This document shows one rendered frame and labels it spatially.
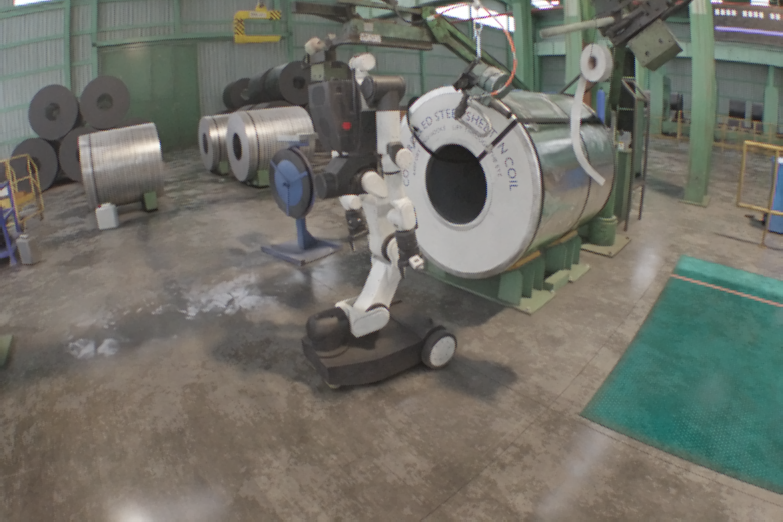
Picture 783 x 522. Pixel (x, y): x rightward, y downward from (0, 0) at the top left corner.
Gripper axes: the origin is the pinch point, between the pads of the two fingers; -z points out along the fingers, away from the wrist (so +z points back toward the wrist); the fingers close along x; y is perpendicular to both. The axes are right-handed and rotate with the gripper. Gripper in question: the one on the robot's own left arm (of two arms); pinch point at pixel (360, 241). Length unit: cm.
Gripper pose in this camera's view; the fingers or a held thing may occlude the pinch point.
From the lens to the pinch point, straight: 210.3
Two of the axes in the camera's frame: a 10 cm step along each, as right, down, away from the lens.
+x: 8.0, -3.8, 4.6
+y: -5.7, -2.3, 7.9
